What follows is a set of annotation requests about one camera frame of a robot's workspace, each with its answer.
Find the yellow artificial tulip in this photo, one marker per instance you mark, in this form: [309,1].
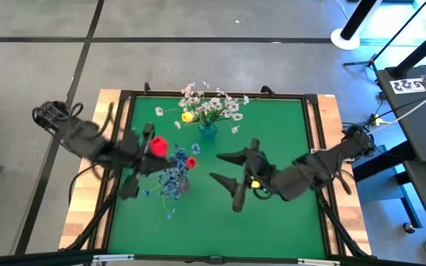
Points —
[187,116]

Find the black desk leg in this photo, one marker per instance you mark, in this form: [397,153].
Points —
[387,160]

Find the green table mat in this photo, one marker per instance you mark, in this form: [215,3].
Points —
[198,236]

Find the white paper label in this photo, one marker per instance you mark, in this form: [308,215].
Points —
[407,85]

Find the black caster wheel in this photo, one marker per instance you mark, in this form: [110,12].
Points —
[408,227]

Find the thick black pole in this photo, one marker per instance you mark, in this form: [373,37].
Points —
[420,51]

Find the black crossbeam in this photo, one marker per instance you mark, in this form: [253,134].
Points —
[32,258]

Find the black and white pole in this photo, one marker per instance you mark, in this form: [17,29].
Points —
[357,14]

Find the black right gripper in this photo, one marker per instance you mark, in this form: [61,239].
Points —
[259,170]

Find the thin black tripod stand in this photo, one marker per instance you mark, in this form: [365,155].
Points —
[357,63]

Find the pink ribbed glass vase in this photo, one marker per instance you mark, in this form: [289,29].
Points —
[184,184]

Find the white artificial flower bunch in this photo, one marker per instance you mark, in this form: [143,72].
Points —
[214,103]

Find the blue artificial flower bunch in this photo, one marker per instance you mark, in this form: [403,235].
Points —
[174,177]

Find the aluminium bracket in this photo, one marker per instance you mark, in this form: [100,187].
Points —
[318,262]
[113,258]

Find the small yellow sticker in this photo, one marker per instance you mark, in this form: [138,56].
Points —
[255,183]

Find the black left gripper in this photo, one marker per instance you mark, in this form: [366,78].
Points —
[135,155]

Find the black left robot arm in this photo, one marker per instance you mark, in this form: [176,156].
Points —
[83,138]

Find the black desk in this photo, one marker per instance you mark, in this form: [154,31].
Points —
[420,125]

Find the black table frame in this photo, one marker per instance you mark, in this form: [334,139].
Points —
[290,95]

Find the white round pole base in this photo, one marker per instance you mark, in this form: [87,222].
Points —
[342,42]

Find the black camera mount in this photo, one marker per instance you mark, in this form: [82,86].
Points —
[216,259]

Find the red artificial tulip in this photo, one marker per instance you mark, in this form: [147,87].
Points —
[191,162]
[158,146]

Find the yellow plug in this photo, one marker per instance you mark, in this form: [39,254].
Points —
[376,120]

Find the teal glass vase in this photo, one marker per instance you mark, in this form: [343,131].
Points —
[208,130]

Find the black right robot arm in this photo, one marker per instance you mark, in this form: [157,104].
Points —
[327,162]

